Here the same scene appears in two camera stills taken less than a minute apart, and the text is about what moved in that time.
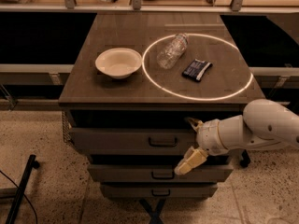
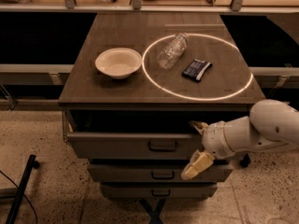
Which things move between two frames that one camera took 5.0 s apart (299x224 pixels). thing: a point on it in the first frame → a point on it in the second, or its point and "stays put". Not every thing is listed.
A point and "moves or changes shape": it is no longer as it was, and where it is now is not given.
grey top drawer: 132,141 moves or changes shape
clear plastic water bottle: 173,50 stays put
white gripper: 207,136 → 215,139
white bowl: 118,63 stays put
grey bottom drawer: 158,189 stays put
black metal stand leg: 33,162 stays put
